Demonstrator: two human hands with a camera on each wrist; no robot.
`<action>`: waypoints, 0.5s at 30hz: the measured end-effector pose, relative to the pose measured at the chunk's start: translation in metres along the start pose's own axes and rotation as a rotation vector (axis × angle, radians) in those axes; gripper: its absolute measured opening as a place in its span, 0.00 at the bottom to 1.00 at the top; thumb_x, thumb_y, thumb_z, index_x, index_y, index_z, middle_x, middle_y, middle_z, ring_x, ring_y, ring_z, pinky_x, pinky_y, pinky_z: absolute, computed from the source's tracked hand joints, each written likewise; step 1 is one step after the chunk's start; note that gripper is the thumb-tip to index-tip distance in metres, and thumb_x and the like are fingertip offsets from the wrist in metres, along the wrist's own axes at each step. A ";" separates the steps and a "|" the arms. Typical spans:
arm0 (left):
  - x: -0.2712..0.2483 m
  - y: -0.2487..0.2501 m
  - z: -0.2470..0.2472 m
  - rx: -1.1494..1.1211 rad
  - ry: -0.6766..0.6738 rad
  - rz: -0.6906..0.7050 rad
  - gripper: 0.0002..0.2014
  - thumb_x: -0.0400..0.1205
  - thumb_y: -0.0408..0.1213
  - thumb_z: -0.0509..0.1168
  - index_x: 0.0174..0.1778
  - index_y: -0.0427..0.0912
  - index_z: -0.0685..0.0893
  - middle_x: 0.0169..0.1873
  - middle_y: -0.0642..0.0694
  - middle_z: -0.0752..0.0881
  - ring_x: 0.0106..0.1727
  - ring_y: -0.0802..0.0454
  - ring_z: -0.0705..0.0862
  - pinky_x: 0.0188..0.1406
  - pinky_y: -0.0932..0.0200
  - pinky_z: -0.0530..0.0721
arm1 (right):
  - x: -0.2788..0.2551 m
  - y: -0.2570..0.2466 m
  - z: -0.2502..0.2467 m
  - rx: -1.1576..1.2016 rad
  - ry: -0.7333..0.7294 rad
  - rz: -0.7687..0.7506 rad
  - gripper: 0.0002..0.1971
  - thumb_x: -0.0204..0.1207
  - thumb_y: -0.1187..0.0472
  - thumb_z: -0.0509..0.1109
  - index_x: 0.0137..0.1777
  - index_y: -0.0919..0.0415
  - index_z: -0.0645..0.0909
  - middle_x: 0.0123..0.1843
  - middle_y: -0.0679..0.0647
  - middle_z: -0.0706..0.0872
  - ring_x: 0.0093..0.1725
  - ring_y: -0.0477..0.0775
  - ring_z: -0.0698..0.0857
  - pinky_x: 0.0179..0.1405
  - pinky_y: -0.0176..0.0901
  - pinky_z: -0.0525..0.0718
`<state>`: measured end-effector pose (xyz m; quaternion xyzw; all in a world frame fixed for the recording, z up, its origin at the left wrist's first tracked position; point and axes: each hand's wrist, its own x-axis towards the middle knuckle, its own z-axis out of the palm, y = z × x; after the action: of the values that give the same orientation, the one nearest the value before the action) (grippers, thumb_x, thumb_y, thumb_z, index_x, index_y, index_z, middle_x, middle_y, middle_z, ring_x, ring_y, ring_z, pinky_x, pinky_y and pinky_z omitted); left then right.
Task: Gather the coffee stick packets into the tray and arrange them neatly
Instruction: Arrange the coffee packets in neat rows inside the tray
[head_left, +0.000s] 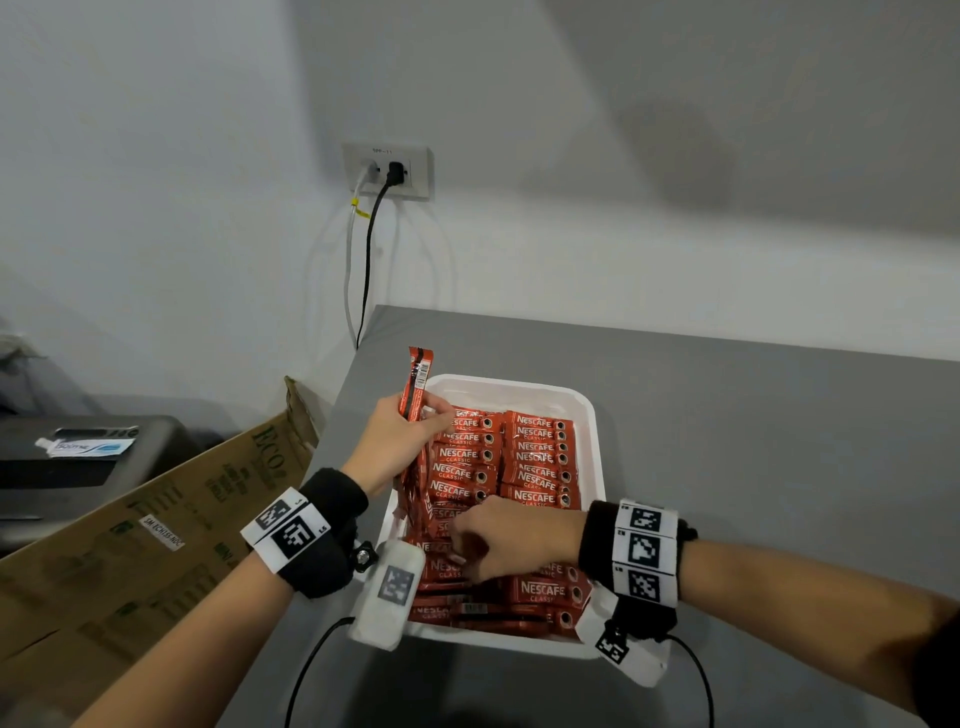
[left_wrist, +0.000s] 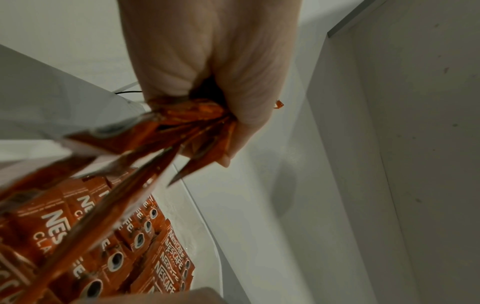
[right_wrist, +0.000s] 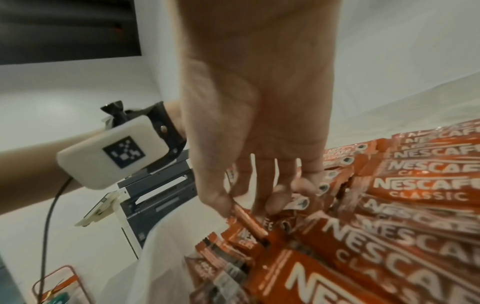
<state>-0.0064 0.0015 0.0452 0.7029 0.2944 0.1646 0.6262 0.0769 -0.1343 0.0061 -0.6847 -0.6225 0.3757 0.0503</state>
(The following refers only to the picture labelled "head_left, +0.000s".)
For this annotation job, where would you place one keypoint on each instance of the white and blue packet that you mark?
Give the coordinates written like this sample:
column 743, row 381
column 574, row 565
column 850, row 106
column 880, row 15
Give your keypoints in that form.
column 86, row 448

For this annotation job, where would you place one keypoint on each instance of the pile of red Nescafe sachets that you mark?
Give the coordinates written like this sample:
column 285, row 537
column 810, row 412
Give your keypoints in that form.
column 540, row 457

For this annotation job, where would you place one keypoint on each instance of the person's right hand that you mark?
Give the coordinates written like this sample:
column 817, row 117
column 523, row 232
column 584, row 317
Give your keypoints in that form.
column 517, row 536

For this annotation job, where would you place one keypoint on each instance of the flat black device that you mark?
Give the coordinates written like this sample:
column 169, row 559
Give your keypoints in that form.
column 97, row 432

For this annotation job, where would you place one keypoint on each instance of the grey wall socket plate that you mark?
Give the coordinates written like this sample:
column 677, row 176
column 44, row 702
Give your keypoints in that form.
column 420, row 172

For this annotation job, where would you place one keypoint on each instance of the dark grey printer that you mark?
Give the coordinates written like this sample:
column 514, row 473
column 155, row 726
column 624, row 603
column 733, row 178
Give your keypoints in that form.
column 90, row 495

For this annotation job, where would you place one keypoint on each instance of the person's left hand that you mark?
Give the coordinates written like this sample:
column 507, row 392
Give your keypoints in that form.
column 386, row 446

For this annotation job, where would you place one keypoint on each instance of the brown cardboard box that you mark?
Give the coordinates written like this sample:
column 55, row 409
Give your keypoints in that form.
column 112, row 585

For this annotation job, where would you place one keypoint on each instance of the white plastic tray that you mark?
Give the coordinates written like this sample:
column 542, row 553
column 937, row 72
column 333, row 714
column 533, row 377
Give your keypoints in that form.
column 589, row 420

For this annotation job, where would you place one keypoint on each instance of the black right wristband with markers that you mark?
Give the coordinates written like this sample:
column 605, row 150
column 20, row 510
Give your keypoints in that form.
column 596, row 540

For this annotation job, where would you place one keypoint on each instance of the bunch of Nescafe sachets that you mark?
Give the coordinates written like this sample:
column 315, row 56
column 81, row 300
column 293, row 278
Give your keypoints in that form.
column 414, row 379

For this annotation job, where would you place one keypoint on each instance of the pile of red coffee sachets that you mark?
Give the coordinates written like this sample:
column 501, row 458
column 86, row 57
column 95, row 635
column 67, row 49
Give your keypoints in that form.
column 480, row 611

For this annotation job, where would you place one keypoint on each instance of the black shirt sleeve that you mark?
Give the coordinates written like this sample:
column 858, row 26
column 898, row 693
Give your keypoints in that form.
column 941, row 667

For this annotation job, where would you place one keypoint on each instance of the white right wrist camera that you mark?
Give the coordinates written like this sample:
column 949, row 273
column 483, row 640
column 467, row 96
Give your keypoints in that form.
column 645, row 664

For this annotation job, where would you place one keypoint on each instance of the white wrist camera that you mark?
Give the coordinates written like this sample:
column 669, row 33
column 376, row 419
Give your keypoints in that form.
column 379, row 622
column 645, row 664

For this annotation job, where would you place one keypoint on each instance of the black power plug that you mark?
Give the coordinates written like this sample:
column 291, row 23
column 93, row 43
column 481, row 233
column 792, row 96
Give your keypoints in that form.
column 395, row 174

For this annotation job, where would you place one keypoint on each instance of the person's left forearm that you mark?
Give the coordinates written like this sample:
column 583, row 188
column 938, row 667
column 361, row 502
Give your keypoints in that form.
column 187, row 652

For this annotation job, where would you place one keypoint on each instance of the black left wristband with markers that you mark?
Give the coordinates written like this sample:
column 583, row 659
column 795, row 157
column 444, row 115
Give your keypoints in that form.
column 322, row 562

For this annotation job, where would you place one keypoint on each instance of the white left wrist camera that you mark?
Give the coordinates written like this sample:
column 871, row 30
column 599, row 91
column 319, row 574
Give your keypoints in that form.
column 379, row 622

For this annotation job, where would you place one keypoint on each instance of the black wristband with markers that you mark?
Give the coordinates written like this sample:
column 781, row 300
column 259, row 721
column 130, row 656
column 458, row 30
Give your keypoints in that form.
column 322, row 562
column 596, row 540

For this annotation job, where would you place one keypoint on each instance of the person's right forearm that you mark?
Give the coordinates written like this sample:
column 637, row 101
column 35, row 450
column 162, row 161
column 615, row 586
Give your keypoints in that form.
column 810, row 615

